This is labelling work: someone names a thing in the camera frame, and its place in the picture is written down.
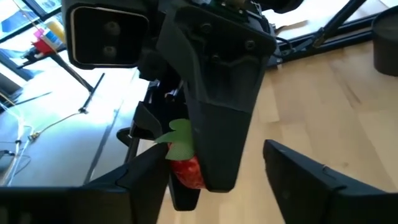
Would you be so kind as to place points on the red box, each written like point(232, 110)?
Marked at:
point(42, 46)

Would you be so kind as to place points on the pink box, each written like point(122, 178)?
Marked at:
point(38, 32)

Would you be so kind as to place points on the red strawberry with green leaves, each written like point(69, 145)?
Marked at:
point(188, 172)

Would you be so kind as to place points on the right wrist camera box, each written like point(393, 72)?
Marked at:
point(109, 34)

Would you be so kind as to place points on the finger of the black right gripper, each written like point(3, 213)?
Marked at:
point(184, 199)
point(220, 124)

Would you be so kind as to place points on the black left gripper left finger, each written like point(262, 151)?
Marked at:
point(93, 202)

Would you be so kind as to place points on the black plant pot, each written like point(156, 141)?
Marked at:
point(385, 46)

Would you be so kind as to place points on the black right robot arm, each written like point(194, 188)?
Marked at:
point(283, 3)

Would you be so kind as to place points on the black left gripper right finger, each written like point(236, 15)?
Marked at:
point(311, 189)

